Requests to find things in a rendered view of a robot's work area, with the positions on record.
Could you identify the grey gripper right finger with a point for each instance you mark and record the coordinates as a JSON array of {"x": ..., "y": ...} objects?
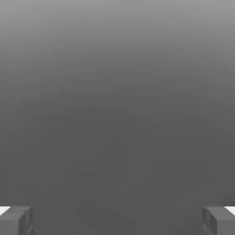
[{"x": 220, "y": 220}]

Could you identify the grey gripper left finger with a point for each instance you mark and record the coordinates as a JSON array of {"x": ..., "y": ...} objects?
[{"x": 14, "y": 220}]

